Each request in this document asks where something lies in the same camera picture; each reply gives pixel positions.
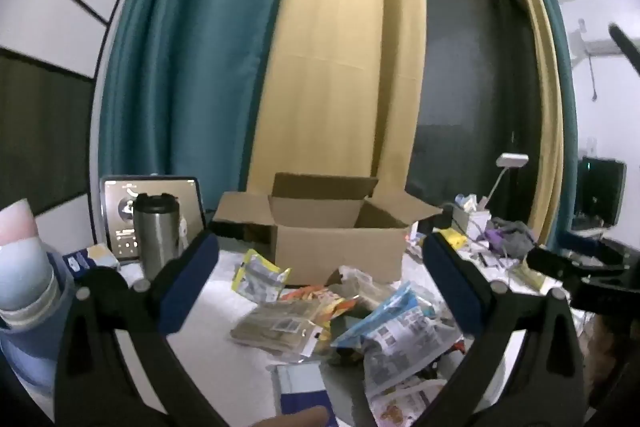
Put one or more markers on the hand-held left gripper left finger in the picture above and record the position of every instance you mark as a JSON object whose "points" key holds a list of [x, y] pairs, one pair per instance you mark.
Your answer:
{"points": [[192, 279]]}

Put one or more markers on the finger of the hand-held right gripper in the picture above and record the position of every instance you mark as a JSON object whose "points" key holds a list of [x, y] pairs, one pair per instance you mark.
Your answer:
{"points": [[550, 262]]}

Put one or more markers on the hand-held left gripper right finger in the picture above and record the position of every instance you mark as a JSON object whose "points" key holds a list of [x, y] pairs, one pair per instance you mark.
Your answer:
{"points": [[452, 284]]}

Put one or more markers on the yellow silver snack packet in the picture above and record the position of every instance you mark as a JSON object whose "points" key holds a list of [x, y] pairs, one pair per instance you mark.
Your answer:
{"points": [[257, 279]]}

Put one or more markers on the clear brown snack packet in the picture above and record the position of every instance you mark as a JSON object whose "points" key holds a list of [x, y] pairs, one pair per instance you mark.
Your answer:
{"points": [[275, 327]]}

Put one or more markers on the cardboard box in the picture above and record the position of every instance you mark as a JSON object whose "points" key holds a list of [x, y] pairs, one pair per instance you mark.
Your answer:
{"points": [[335, 252]]}

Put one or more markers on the white pink snack packet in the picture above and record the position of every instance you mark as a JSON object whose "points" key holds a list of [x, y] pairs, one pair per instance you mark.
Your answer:
{"points": [[400, 402]]}

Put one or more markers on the person's left hand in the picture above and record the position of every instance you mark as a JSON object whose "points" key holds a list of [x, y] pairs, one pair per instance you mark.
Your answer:
{"points": [[295, 418]]}

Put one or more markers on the yellow tissue pack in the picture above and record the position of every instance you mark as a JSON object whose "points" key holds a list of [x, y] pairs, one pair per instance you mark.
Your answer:
{"points": [[452, 238]]}

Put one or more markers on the purple grey cloth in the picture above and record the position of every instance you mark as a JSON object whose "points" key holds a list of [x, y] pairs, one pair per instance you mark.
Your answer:
{"points": [[507, 234]]}

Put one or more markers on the steel travel tumbler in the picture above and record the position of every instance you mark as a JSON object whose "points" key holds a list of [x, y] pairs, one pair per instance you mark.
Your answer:
{"points": [[155, 237]]}

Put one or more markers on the white storage basket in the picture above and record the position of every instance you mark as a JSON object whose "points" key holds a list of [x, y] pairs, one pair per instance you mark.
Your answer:
{"points": [[467, 212]]}

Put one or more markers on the blue white snack packet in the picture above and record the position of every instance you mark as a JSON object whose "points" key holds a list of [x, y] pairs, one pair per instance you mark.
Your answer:
{"points": [[395, 337]]}

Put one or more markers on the dark computer monitor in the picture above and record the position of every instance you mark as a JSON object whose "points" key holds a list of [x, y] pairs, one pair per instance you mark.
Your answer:
{"points": [[600, 189]]}

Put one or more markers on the clear crinkled snack packet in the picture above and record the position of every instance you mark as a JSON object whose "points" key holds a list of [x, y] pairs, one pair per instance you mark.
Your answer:
{"points": [[362, 284]]}

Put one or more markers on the tablet with lit screen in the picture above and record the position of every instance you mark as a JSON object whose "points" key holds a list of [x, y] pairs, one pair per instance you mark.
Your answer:
{"points": [[117, 212]]}

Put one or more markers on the small blue white box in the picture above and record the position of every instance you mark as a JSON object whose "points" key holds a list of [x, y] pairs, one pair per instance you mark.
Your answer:
{"points": [[92, 259]]}

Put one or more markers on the white desk lamp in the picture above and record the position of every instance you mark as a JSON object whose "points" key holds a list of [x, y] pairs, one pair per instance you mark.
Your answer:
{"points": [[511, 161]]}

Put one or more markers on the orange snack packet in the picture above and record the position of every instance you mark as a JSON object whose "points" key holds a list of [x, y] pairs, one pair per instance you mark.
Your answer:
{"points": [[325, 302]]}

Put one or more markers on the blue white book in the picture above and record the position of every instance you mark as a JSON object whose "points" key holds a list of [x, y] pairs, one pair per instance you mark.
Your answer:
{"points": [[300, 387]]}

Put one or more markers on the narrow teal curtain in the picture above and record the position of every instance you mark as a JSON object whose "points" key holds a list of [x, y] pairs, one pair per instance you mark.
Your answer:
{"points": [[567, 107]]}

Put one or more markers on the narrow yellow curtain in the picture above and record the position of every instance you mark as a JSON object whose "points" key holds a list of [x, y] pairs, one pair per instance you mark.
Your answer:
{"points": [[542, 82]]}

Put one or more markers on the dark window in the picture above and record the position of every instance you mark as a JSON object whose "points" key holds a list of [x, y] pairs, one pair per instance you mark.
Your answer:
{"points": [[465, 82]]}

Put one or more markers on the white air conditioner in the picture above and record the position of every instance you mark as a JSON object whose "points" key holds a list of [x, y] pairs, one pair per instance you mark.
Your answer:
{"points": [[605, 44]]}

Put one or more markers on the black rod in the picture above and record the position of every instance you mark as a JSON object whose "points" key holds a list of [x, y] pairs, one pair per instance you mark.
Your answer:
{"points": [[625, 47]]}

